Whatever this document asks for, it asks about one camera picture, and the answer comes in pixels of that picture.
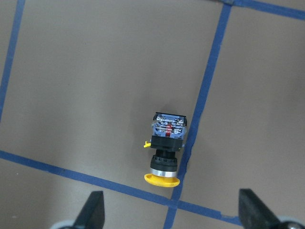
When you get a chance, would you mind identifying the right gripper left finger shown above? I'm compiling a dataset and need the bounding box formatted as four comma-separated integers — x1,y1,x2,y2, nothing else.
72,191,105,229

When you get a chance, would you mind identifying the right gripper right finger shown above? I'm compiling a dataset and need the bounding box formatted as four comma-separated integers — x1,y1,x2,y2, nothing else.
238,188,281,229

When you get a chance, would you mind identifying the yellow push button switch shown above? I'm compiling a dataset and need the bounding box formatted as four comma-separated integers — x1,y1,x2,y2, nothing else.
143,112,187,188

